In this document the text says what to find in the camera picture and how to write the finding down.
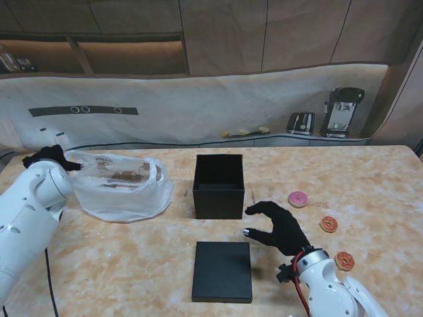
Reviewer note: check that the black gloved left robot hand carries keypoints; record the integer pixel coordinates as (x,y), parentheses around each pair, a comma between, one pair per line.
(49,153)

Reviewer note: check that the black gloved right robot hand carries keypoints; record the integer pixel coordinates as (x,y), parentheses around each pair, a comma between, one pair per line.
(287,231)

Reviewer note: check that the pink frosted mini donut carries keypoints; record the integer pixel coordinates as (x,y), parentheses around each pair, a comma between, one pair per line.
(294,200)

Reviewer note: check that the orange sprinkled mini donut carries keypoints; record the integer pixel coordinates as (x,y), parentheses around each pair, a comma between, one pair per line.
(325,228)
(342,264)

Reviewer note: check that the white printed plastic bag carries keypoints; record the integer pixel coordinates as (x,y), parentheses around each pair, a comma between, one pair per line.
(125,201)

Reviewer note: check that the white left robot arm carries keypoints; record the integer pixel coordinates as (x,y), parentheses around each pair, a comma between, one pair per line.
(29,204)

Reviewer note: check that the open black gift box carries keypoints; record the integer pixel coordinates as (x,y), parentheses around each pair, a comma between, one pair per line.
(218,204)

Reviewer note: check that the flat black box lid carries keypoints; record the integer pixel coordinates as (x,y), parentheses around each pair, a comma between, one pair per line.
(221,270)

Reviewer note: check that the small black shelf device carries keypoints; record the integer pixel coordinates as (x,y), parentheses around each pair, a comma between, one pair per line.
(26,64)

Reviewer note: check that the black silver espresso machine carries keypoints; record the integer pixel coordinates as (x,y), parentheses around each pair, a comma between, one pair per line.
(342,112)

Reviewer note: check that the white protective cover sheet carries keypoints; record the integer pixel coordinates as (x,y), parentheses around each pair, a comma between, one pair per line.
(198,105)

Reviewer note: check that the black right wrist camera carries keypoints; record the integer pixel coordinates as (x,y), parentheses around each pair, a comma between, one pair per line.
(285,274)

